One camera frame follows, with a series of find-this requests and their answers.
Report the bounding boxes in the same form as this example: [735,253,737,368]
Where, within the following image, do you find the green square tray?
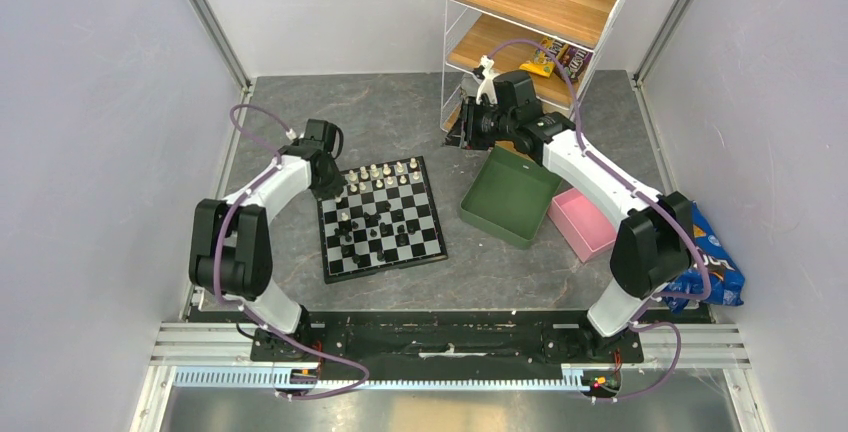
[459,147,562,249]

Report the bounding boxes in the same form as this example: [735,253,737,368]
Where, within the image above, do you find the purple cable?
[486,38,713,404]
[211,103,371,402]

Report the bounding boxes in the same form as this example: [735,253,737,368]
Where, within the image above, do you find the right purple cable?
[486,38,713,404]

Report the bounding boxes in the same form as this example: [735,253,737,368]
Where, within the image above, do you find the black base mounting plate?
[250,310,644,382]

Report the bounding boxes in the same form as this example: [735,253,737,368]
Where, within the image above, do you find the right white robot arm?
[445,56,697,361]

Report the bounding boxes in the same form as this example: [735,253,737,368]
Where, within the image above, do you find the brown M&M candy bag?
[557,45,593,84]

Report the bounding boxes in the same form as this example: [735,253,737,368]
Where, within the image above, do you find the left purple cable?
[211,103,371,402]

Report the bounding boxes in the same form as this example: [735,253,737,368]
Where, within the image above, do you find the pink square tray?
[547,188,616,262]

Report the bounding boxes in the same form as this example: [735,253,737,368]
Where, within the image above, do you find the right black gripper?
[441,95,516,150]

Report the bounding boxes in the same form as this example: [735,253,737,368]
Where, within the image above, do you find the blue Doritos chip bag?
[665,202,745,307]

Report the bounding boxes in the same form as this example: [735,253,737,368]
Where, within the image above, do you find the black white chessboard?
[317,156,448,284]

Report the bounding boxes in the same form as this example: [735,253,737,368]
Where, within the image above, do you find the yellow M&M candy bag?
[519,36,569,78]

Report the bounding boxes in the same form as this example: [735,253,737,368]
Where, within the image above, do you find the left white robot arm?
[188,119,346,361]

